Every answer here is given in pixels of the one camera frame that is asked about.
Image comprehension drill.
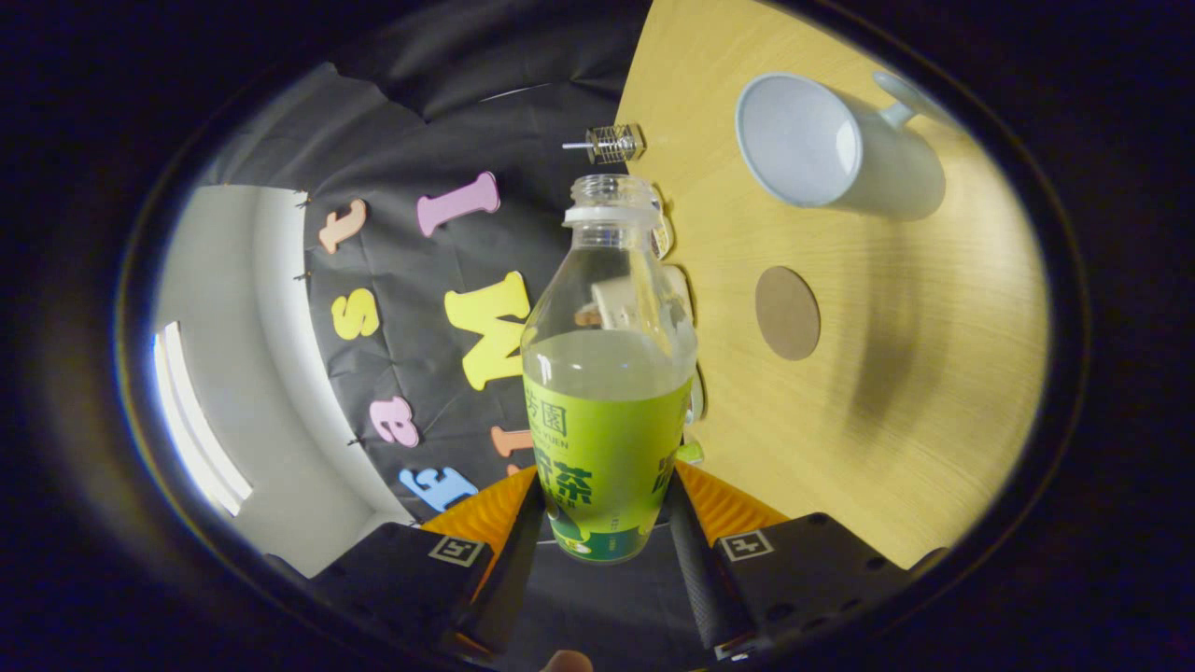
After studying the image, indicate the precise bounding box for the white toaster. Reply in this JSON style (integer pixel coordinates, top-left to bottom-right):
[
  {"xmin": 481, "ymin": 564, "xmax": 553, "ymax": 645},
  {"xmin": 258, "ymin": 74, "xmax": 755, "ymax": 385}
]
[{"xmin": 588, "ymin": 264, "xmax": 696, "ymax": 329}]

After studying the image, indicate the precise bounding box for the green label juice bottle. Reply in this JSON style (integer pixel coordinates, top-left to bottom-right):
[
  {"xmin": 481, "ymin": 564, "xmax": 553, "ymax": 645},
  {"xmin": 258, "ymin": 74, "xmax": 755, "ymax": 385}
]
[{"xmin": 520, "ymin": 174, "xmax": 699, "ymax": 564}]

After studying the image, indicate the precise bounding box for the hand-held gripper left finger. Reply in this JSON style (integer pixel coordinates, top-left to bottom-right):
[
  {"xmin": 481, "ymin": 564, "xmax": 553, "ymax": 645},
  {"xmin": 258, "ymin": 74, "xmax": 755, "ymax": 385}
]
[{"xmin": 313, "ymin": 465, "xmax": 545, "ymax": 654}]

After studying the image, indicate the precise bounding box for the black backdrop cloth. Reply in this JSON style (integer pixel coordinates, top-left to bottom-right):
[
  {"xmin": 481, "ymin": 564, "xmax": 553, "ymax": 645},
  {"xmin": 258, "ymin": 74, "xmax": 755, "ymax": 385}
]
[{"xmin": 196, "ymin": 0, "xmax": 724, "ymax": 672}]

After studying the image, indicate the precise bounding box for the brown round coaster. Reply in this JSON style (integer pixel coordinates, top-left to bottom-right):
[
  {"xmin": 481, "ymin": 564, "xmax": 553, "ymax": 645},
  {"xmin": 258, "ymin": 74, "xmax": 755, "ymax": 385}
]
[{"xmin": 754, "ymin": 266, "xmax": 822, "ymax": 362}]

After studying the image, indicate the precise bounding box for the white cup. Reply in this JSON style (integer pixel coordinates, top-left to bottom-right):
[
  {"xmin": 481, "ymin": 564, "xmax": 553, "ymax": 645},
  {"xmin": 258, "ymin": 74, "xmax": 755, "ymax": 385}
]
[{"xmin": 735, "ymin": 70, "xmax": 949, "ymax": 222}]

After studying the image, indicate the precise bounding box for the wooden table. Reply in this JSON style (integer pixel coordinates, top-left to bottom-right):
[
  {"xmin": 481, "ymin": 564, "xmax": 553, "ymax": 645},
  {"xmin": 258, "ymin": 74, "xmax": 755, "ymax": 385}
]
[{"xmin": 614, "ymin": 0, "xmax": 1051, "ymax": 570}]

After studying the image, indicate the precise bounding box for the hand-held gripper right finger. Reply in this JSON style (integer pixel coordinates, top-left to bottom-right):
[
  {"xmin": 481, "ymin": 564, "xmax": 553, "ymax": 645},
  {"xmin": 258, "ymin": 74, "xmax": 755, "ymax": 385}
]
[{"xmin": 665, "ymin": 460, "xmax": 911, "ymax": 659}]

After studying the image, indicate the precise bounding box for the white divided snack tray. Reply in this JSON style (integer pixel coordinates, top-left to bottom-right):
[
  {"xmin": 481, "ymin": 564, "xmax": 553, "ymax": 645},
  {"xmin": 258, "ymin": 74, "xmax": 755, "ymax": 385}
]
[{"xmin": 651, "ymin": 185, "xmax": 674, "ymax": 260}]

